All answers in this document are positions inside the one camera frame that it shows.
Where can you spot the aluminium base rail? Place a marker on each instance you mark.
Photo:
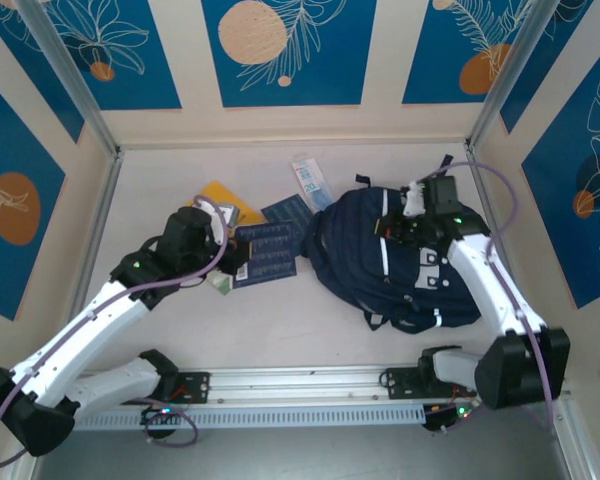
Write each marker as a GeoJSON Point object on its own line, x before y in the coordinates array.
{"type": "Point", "coordinates": [300, 382]}

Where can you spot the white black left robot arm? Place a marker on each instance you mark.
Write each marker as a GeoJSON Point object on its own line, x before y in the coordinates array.
{"type": "Point", "coordinates": [95, 330]}

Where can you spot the aluminium back rail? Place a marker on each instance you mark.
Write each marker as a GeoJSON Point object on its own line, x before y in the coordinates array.
{"type": "Point", "coordinates": [280, 145]}

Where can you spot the navy blue backpack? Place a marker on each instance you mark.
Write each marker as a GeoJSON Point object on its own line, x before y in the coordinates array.
{"type": "Point", "coordinates": [350, 250]}

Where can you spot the controller board with LED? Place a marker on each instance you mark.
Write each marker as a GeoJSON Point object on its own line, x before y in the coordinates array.
{"type": "Point", "coordinates": [162, 412]}
{"type": "Point", "coordinates": [460, 412]}

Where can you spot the aluminium side rail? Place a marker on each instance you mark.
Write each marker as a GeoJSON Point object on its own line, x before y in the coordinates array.
{"type": "Point", "coordinates": [99, 225]}
{"type": "Point", "coordinates": [480, 185]}

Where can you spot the green notebook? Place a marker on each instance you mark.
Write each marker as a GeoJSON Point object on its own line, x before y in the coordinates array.
{"type": "Point", "coordinates": [220, 285]}

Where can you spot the clear ruler set package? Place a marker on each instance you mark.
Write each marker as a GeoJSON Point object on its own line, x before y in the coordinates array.
{"type": "Point", "coordinates": [310, 182]}

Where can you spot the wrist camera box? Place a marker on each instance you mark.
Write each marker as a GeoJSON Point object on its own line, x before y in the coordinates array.
{"type": "Point", "coordinates": [228, 213]}
{"type": "Point", "coordinates": [414, 199]}

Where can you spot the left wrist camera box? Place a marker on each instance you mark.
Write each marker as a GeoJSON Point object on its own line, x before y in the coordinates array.
{"type": "Point", "coordinates": [228, 213]}

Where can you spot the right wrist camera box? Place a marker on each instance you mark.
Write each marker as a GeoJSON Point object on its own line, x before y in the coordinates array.
{"type": "Point", "coordinates": [414, 199]}

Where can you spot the navy book with barcode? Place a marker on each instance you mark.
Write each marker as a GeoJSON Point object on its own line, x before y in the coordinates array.
{"type": "Point", "coordinates": [270, 255]}

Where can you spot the aluminium frame post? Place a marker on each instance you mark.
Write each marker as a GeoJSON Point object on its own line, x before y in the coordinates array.
{"type": "Point", "coordinates": [68, 65]}
{"type": "Point", "coordinates": [523, 65]}

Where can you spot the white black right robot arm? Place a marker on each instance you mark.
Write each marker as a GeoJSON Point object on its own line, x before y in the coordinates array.
{"type": "Point", "coordinates": [480, 280]}

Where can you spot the yellow book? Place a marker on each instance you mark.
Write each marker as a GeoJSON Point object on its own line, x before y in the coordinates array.
{"type": "Point", "coordinates": [215, 192]}

